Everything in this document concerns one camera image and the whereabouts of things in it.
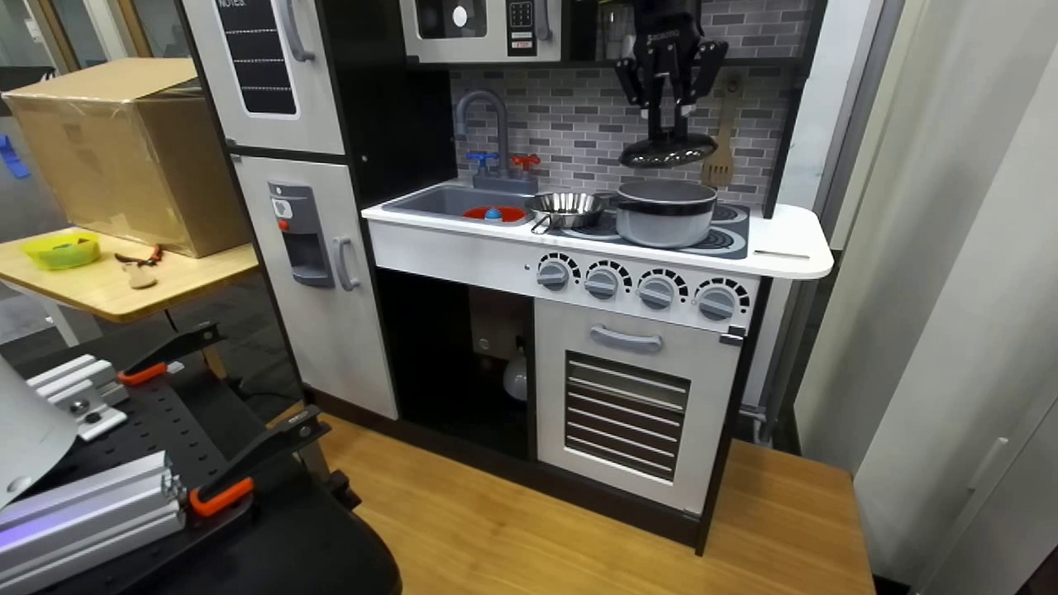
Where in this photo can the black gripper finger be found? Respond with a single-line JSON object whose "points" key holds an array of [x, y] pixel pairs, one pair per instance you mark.
{"points": [[689, 109], [653, 106]]}

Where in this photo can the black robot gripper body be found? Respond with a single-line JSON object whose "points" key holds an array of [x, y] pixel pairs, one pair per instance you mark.
{"points": [[670, 50]]}

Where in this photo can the black pot lid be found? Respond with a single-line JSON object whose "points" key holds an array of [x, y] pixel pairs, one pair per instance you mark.
{"points": [[665, 153]]}

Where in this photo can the grey robot base cover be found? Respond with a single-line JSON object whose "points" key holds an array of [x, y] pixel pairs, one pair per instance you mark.
{"points": [[36, 433]]}

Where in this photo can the grey toy pot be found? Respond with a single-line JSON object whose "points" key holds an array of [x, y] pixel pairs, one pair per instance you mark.
{"points": [[662, 212]]}

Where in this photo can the silver metal pan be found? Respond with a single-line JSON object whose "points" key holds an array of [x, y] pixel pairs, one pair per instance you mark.
{"points": [[567, 208]]}

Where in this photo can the grey toy faucet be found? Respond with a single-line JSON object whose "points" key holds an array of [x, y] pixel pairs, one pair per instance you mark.
{"points": [[480, 121]]}

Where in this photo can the red bowl in sink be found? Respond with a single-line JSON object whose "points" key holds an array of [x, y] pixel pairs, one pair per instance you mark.
{"points": [[512, 212]]}

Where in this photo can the toy microwave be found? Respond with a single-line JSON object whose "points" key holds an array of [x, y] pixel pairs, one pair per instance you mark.
{"points": [[480, 29]]}

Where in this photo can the toy play kitchen unit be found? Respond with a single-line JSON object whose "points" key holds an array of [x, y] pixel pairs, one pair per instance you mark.
{"points": [[569, 360]]}

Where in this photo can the cardboard box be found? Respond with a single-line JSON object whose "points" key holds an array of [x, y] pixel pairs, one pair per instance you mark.
{"points": [[134, 150]]}

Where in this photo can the black orange clamp rear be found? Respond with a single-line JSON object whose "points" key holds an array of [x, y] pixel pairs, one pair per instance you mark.
{"points": [[161, 358]]}

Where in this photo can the black orange clamp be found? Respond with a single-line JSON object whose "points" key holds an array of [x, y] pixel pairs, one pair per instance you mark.
{"points": [[161, 358], [238, 481]]}

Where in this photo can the black orange clamp front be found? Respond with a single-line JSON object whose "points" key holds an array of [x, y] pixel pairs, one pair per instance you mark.
{"points": [[238, 481]]}

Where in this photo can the light wooden side table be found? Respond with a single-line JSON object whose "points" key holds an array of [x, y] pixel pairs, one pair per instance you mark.
{"points": [[107, 285]]}

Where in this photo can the wooden spatula on wall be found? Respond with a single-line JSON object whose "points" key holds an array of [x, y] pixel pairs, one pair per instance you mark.
{"points": [[721, 156]]}

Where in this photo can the silver metal bracket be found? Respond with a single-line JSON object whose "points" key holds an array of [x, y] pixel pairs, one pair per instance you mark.
{"points": [[92, 391]]}

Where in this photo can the aluminium extrusion rail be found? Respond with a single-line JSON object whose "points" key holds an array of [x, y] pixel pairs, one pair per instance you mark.
{"points": [[88, 524]]}

